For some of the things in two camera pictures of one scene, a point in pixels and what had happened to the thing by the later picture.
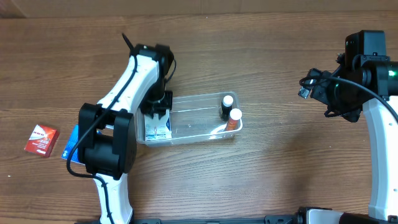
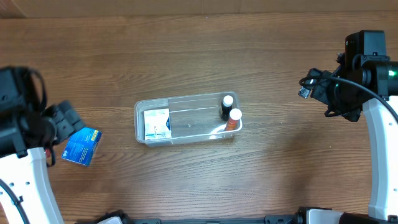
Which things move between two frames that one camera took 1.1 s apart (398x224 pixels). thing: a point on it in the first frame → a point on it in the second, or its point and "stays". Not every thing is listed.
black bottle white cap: [226, 107] stays
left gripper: [156, 107] → [66, 117]
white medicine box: [156, 129] stays
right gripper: [352, 109] stays
